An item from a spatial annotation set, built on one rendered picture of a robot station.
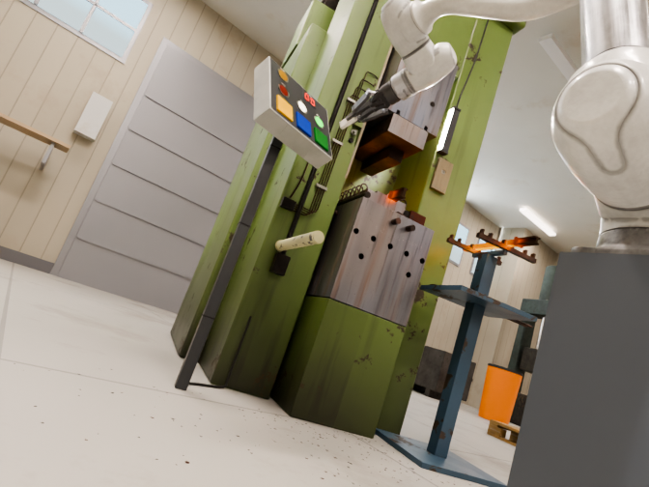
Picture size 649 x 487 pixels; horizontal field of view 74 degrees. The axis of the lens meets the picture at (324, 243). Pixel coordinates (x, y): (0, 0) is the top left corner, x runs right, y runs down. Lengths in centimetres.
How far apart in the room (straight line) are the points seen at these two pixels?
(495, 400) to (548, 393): 572
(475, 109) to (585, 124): 186
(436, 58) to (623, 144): 86
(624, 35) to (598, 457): 65
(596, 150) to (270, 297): 140
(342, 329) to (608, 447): 115
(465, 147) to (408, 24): 112
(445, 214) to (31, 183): 431
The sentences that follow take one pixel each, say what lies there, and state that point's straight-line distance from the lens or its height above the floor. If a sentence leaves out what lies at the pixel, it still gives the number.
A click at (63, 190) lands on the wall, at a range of 541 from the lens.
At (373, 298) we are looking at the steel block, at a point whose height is 53.
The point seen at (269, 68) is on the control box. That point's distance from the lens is 166.
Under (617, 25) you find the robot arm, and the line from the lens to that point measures 92.
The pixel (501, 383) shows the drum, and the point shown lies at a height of 52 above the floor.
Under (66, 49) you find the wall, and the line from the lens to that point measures 573.
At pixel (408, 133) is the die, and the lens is 207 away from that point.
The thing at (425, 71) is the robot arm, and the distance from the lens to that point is 149.
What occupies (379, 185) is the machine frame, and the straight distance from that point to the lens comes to 249.
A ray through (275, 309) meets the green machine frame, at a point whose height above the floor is 36.
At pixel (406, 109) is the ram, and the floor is 141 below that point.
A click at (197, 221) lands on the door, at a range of 564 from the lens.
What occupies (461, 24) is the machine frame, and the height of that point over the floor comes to 212.
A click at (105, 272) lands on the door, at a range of 541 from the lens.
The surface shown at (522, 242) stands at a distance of 195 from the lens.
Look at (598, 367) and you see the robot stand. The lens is 81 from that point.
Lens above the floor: 32
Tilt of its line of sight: 12 degrees up
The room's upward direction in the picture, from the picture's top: 19 degrees clockwise
